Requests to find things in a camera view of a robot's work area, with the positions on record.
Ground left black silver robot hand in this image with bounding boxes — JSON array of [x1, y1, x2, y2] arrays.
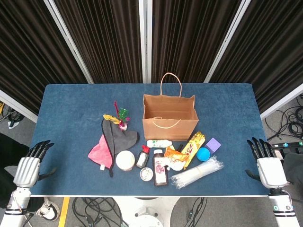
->
[[13, 140, 58, 189]]

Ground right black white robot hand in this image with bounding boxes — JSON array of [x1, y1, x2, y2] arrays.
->
[[245, 137, 288, 189]]

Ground purple block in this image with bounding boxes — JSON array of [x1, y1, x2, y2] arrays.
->
[[205, 137, 223, 153]]

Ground blue ball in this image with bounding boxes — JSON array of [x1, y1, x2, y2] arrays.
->
[[196, 147, 211, 162]]

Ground clear plastic sleeve pack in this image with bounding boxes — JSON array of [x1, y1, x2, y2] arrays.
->
[[170, 156, 224, 190]]

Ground gold biscuit packet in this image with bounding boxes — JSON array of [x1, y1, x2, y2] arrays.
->
[[182, 131, 206, 170]]

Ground orange white snack bag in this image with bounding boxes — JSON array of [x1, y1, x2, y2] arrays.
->
[[161, 145, 190, 172]]

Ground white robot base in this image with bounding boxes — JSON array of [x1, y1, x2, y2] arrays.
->
[[113, 196, 181, 227]]

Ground brown paper bag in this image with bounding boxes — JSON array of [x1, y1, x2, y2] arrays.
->
[[142, 72, 199, 141]]

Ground white sneaker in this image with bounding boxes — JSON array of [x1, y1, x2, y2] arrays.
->
[[36, 197, 61, 217]]

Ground blue felt table cover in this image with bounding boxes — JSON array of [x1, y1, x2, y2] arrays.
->
[[30, 82, 269, 197]]

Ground pink and gray cloth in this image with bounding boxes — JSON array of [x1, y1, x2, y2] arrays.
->
[[88, 118, 141, 178]]

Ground clear jar of rubber bands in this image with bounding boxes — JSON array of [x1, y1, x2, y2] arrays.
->
[[115, 150, 136, 172]]

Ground colourful feather shuttlecock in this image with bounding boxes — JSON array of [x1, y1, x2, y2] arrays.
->
[[103, 100, 131, 131]]

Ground grape juice bottle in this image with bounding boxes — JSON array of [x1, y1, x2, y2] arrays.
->
[[152, 148, 170, 188]]

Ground black pleated partition panel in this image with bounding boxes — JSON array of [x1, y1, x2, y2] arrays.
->
[[145, 0, 251, 84], [0, 0, 89, 123], [209, 0, 303, 120], [44, 0, 145, 84]]

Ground black ink bottle red cap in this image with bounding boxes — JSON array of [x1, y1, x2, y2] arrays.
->
[[135, 144, 151, 169]]

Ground white green plastic bottle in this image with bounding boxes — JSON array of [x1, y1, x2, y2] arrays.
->
[[146, 139, 172, 148]]

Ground round tin of paper clips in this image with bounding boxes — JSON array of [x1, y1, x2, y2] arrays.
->
[[139, 166, 154, 182]]

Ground black floor cables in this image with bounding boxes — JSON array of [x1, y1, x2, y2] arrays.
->
[[264, 94, 303, 143], [71, 197, 125, 227], [0, 101, 23, 130]]

